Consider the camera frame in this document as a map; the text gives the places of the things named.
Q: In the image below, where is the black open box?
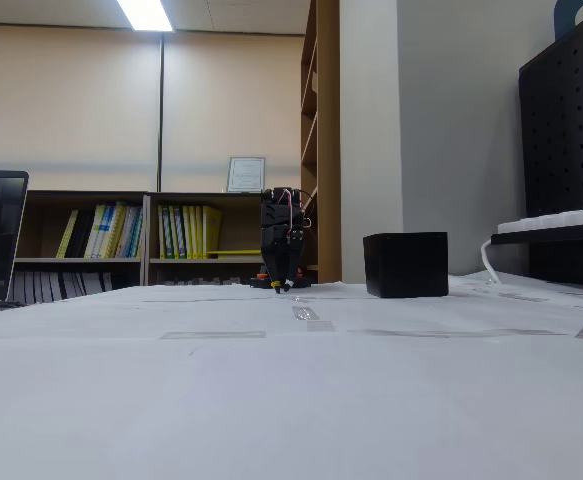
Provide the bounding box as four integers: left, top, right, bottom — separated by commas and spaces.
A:
362, 231, 450, 300

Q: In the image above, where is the flat yellow folder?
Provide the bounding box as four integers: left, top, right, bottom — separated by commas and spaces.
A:
205, 248, 265, 259

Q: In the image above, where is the framed certificate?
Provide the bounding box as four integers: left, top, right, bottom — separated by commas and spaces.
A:
227, 155, 267, 194

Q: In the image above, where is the tall wooden bookshelf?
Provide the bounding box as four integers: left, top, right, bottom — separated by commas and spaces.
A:
300, 0, 342, 284

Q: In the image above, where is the beige roller blind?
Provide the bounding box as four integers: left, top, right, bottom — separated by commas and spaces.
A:
0, 23, 162, 166
163, 32, 306, 166

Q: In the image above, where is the white paper table cover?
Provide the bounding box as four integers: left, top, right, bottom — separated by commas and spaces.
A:
0, 282, 583, 480

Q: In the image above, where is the white blue book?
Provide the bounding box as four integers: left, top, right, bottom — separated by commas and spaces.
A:
116, 204, 145, 260

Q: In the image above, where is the low wooden bookshelf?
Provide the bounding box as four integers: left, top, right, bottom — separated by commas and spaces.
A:
13, 189, 272, 302

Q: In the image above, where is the yellow white book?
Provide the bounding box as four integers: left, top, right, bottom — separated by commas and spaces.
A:
99, 201, 128, 260
83, 202, 110, 260

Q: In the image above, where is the black book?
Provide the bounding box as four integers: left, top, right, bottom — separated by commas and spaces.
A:
65, 209, 97, 260

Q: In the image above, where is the slim yellow binder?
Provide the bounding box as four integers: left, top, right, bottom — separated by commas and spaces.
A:
55, 208, 80, 260

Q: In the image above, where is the ceiling light panel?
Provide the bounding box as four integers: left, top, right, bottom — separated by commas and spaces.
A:
115, 0, 175, 34

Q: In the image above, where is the black pegboard shelf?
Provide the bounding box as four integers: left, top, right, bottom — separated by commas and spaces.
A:
490, 222, 583, 246

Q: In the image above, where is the white power strip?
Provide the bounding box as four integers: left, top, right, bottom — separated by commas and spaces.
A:
496, 204, 583, 235

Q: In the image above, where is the black pegboard panel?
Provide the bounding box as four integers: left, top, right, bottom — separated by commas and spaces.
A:
518, 2, 583, 290

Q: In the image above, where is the dark blue rounded panel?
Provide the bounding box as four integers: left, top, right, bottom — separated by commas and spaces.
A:
553, 0, 583, 42

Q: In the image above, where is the red white servo wire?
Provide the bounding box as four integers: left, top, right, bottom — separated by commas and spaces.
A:
279, 188, 295, 237

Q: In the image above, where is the yellow ring binder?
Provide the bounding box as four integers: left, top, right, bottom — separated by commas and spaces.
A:
202, 205, 224, 260
168, 204, 183, 260
157, 204, 171, 260
181, 204, 193, 260
195, 204, 205, 260
189, 204, 199, 260

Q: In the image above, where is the white power cable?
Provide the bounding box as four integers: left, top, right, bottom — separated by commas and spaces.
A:
480, 238, 502, 284

